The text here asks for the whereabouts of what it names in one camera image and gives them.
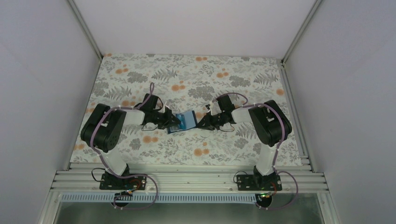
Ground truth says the perforated cable duct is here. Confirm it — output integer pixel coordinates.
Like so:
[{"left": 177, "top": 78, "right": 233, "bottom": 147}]
[{"left": 60, "top": 192, "right": 256, "bottom": 204}]

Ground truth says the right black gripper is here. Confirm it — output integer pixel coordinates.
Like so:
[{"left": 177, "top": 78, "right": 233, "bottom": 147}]
[{"left": 196, "top": 112, "right": 226, "bottom": 131}]

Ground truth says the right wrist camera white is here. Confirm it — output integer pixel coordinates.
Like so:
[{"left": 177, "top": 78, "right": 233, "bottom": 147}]
[{"left": 205, "top": 103, "right": 218, "bottom": 115}]

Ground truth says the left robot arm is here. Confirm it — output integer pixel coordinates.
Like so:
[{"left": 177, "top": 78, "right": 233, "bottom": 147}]
[{"left": 80, "top": 93, "right": 182, "bottom": 189}]

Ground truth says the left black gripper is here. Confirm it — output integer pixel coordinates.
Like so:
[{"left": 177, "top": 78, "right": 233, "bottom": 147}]
[{"left": 150, "top": 108, "right": 181, "bottom": 129}]

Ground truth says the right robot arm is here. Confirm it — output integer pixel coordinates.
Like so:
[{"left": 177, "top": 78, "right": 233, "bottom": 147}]
[{"left": 197, "top": 94, "right": 292, "bottom": 190}]

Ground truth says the blue credit card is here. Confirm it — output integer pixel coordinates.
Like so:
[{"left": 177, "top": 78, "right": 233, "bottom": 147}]
[{"left": 176, "top": 114, "right": 186, "bottom": 130}]

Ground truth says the blue card holder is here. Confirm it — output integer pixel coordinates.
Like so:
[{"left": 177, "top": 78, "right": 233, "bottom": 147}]
[{"left": 167, "top": 110, "right": 198, "bottom": 134}]

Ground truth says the aluminium rail frame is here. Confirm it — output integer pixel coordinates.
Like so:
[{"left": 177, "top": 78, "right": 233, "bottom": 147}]
[{"left": 39, "top": 159, "right": 339, "bottom": 224}]

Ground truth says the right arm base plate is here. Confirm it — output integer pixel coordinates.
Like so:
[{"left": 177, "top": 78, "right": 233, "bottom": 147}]
[{"left": 236, "top": 175, "right": 283, "bottom": 191}]

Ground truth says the floral table mat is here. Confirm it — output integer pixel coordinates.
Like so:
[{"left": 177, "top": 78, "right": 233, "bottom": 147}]
[{"left": 84, "top": 54, "right": 289, "bottom": 166}]

